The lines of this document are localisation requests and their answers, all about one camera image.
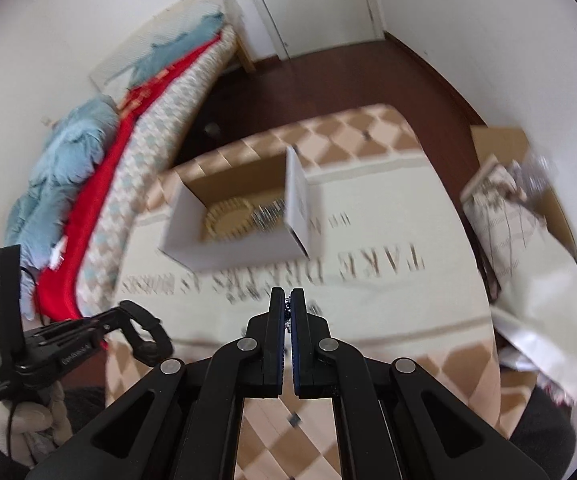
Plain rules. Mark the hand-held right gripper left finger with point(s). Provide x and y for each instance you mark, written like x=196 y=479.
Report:
x=279 y=320

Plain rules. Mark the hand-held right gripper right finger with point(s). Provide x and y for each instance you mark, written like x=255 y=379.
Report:
x=296 y=320

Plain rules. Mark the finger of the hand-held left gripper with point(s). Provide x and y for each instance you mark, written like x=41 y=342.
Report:
x=131 y=310
x=156 y=350

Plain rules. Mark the small silver jewelry piece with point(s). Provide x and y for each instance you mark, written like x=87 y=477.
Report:
x=287 y=310

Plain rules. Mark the white cardboard box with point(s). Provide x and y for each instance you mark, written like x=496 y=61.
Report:
x=296 y=200

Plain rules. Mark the person's left hand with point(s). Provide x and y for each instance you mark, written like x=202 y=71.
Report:
x=26 y=425

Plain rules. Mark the checked printed tablecloth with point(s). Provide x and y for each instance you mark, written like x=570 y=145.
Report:
x=393 y=290

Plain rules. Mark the red blanket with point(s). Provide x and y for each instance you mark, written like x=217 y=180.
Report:
x=93 y=210

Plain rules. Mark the large light blue blanket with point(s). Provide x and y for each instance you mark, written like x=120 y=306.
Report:
x=63 y=160

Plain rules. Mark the bed with patterned cover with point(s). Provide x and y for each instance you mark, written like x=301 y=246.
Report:
x=158 y=130

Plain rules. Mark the white paper bag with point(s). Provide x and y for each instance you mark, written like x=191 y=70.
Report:
x=533 y=280

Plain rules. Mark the small light blue blanket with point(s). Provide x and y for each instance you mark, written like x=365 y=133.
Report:
x=173 y=50

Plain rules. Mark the brown cardboard box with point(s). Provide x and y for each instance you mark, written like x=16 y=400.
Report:
x=501 y=142

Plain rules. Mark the person's dark clothed leg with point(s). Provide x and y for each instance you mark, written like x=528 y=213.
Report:
x=543 y=435

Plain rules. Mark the clear plastic bag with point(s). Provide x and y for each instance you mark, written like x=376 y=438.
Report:
x=536 y=172

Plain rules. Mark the white mattress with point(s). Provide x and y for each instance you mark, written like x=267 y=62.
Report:
x=168 y=15

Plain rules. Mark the white door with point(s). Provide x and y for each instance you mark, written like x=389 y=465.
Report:
x=313 y=0

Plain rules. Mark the wooden bed frame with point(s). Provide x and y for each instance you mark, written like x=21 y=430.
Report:
x=246 y=55

